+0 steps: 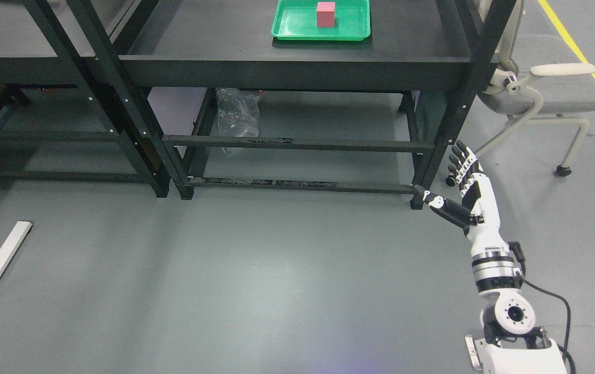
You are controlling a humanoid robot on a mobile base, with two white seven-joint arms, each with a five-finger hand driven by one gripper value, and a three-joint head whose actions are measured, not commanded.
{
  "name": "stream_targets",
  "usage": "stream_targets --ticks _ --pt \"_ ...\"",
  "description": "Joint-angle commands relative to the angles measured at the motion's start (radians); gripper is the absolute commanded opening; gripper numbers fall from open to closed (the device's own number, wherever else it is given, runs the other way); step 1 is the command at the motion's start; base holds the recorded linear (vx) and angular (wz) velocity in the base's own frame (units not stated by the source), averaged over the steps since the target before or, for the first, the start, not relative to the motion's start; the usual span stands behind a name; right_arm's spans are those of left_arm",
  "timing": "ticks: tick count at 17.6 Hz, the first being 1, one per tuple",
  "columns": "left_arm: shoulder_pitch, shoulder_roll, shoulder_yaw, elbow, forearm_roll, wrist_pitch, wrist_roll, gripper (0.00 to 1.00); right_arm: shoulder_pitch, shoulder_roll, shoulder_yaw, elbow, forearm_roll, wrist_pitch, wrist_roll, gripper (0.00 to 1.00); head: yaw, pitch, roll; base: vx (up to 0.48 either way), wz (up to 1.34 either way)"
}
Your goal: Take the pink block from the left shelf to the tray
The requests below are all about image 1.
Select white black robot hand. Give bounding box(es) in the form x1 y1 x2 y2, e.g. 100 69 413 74
413 141 509 257

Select pink cube block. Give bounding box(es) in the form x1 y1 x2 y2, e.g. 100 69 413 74
316 2 337 28

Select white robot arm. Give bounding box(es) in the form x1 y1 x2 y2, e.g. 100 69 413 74
465 242 577 373

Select green plastic tray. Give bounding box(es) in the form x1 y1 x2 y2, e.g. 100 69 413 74
271 1 371 41

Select black metal right shelf rack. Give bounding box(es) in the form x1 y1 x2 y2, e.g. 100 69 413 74
65 0 517 210

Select black metal shelf rack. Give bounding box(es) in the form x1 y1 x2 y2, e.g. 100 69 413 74
0 1 170 198
65 0 517 210

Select black metal left shelf rack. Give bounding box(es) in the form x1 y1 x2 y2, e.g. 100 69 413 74
0 1 170 198

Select grey office chair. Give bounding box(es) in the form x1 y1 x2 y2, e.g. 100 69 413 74
475 1 595 177

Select clear plastic bag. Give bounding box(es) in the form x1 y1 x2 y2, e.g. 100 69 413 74
216 88 261 138

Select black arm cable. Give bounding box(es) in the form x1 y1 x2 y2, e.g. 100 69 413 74
509 242 577 374

